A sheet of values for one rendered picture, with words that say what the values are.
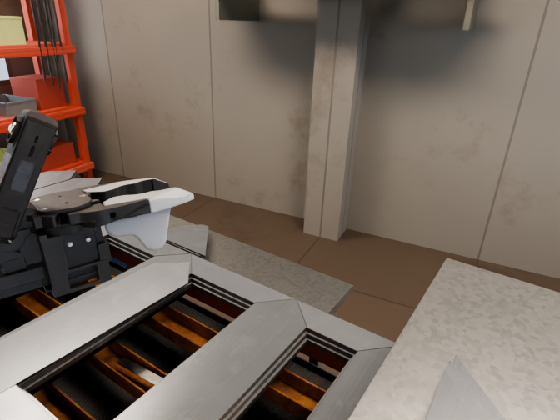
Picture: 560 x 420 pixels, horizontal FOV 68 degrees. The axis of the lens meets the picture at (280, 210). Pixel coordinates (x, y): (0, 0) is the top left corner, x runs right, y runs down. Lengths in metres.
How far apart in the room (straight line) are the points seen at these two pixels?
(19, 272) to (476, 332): 0.83
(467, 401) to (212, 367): 0.58
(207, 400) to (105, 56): 3.99
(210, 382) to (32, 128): 0.78
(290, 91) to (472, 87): 1.34
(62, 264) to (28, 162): 0.09
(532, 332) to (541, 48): 2.34
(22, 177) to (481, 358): 0.81
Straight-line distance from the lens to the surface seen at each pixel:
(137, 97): 4.45
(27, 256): 0.44
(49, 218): 0.41
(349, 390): 1.06
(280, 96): 3.53
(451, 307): 1.04
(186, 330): 1.46
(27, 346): 1.28
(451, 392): 0.81
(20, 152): 0.41
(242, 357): 1.11
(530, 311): 1.12
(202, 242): 1.73
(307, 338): 1.20
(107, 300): 1.36
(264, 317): 1.22
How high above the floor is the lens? 1.63
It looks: 25 degrees down
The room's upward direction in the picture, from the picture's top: 2 degrees clockwise
